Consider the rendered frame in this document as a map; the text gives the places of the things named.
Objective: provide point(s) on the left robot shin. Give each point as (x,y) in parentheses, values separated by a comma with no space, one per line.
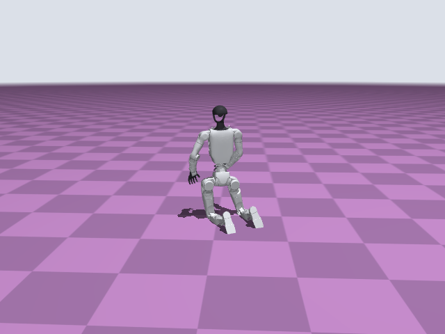
(216,219)

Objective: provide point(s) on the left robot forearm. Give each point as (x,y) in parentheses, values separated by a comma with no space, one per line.
(192,166)

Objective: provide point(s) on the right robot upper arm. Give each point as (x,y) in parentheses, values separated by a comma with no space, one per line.
(238,143)

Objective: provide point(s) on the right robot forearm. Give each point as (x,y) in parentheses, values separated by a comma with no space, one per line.
(232,161)

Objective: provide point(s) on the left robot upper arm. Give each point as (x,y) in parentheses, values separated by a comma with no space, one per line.
(203,136)

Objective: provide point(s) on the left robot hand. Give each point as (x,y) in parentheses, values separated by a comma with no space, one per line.
(190,177)

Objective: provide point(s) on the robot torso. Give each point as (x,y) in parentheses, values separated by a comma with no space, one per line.
(221,147)

